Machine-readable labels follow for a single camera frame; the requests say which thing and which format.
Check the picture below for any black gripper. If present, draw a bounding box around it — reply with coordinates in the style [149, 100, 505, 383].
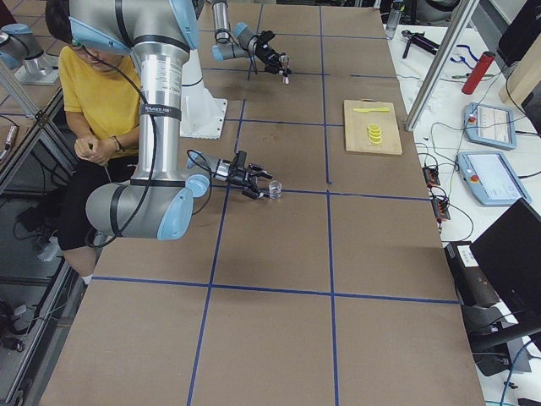
[256, 42, 292, 77]
[226, 162, 272, 200]

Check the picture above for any steel double jigger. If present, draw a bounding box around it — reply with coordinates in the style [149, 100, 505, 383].
[280, 53, 291, 85]

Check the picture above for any clear glass cup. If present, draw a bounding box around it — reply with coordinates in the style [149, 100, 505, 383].
[269, 179, 282, 200]

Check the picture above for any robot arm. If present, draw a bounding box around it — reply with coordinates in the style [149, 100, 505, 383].
[69, 1, 271, 240]
[210, 0, 292, 85]

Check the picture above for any yellow plastic knife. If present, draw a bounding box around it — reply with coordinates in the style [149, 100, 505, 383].
[353, 107, 391, 113]

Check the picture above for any bamboo cutting board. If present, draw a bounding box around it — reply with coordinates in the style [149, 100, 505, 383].
[343, 100, 402, 156]

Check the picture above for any clear water bottle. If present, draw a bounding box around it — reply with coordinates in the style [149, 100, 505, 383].
[385, 0, 404, 40]

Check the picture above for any black handheld tool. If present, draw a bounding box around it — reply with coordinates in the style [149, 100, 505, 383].
[402, 30, 440, 59]

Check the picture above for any person in yellow shirt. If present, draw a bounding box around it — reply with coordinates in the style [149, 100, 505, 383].
[45, 1, 140, 283]

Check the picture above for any orange circuit board upper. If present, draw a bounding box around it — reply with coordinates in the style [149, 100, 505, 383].
[422, 166, 440, 188]

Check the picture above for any orange circuit board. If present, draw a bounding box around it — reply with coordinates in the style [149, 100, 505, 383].
[431, 196, 451, 222]
[422, 166, 440, 188]

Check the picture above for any orange circuit board lower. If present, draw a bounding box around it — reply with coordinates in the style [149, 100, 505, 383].
[431, 196, 451, 222]

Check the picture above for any red thermos bottle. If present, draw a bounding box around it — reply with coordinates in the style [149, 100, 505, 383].
[461, 51, 495, 95]

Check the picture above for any teach pendant with red button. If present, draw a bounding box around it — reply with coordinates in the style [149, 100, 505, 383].
[463, 102, 517, 151]

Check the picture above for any black computer box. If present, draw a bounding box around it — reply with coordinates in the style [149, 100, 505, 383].
[445, 241, 500, 308]

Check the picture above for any black monitor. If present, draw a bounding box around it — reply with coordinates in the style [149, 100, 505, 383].
[470, 198, 540, 321]

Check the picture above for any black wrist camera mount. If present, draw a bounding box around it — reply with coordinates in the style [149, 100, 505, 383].
[232, 151, 247, 170]

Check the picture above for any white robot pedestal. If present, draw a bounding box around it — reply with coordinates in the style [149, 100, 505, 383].
[180, 50, 227, 140]

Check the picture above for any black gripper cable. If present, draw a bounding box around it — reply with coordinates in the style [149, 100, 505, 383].
[71, 37, 242, 249]

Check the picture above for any blue lanyard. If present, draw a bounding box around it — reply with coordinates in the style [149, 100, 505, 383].
[450, 44, 479, 67]

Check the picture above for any aluminium frame post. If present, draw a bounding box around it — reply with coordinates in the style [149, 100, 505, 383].
[405, 0, 479, 132]

